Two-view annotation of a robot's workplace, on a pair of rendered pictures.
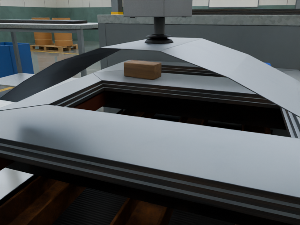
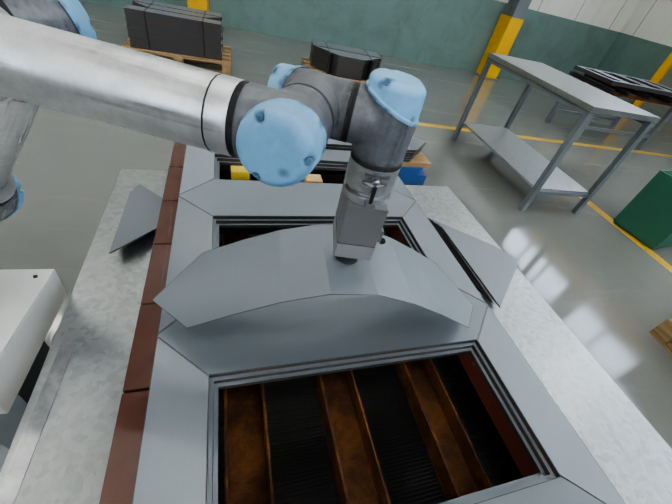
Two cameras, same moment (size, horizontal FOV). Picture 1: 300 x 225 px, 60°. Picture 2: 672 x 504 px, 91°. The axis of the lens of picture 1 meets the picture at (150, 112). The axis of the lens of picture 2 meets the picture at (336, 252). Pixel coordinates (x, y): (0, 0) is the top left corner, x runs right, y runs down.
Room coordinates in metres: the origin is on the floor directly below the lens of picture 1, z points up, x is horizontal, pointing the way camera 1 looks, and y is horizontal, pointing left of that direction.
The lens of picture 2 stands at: (0.70, -0.34, 1.42)
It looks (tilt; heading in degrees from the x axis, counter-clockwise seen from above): 42 degrees down; 136
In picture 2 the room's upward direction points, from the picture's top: 15 degrees clockwise
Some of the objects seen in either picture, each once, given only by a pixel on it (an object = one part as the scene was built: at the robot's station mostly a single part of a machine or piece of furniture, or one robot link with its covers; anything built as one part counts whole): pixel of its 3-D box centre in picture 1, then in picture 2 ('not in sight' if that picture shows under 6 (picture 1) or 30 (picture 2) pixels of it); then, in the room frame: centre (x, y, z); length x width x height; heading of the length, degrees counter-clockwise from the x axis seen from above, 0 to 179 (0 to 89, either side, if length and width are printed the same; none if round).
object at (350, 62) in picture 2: not in sight; (345, 67); (-3.55, 2.97, 0.20); 1.20 x 0.80 x 0.41; 64
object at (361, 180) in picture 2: not in sight; (371, 174); (0.40, -0.01, 1.19); 0.08 x 0.08 x 0.05
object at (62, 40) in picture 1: (52, 33); not in sight; (8.41, 3.02, 0.47); 1.32 x 0.80 x 0.95; 67
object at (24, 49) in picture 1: (10, 60); not in sight; (4.60, 2.46, 0.29); 0.61 x 0.43 x 0.57; 66
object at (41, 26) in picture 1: (44, 61); not in sight; (3.30, 1.33, 0.49); 1.60 x 0.70 x 0.99; 71
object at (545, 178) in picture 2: not in sight; (532, 130); (-0.80, 3.33, 0.47); 1.50 x 0.70 x 0.95; 157
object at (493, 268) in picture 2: not in sight; (480, 254); (0.38, 0.63, 0.77); 0.45 x 0.20 x 0.04; 160
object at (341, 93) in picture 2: not in sight; (310, 106); (0.34, -0.10, 1.26); 0.11 x 0.11 x 0.08; 47
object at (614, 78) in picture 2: not in sight; (611, 109); (-1.18, 6.53, 0.42); 1.66 x 0.84 x 0.85; 67
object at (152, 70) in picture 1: (142, 69); not in sight; (0.91, 0.03, 0.87); 0.12 x 0.06 x 0.05; 61
